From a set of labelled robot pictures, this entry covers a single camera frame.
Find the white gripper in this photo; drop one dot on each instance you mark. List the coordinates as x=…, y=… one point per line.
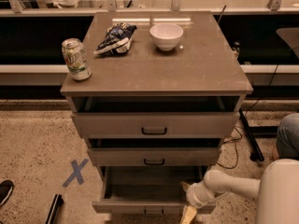
x=192, y=195

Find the grey drawer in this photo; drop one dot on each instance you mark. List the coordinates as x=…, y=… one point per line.
x=152, y=191
x=155, y=125
x=153, y=156

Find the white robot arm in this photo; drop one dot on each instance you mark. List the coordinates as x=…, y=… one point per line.
x=276, y=193

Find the grey drawer cabinet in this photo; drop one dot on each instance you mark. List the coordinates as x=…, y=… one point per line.
x=200, y=74

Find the black stand leg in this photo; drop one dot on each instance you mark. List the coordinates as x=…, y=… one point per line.
x=256, y=154

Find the blue tape cross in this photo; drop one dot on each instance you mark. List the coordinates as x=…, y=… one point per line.
x=76, y=174

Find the blue jeans leg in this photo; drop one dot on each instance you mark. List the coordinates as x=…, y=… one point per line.
x=288, y=137

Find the black bar on floor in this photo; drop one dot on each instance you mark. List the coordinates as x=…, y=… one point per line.
x=54, y=209

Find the white bowl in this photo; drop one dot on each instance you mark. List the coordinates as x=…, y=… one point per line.
x=166, y=35

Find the blue chip bag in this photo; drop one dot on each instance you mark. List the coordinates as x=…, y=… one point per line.
x=117, y=41

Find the green white soda can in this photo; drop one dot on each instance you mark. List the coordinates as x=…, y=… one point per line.
x=75, y=57

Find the black shoe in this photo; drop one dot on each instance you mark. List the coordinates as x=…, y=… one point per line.
x=6, y=188

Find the metal railing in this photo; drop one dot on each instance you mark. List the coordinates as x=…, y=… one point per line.
x=149, y=0

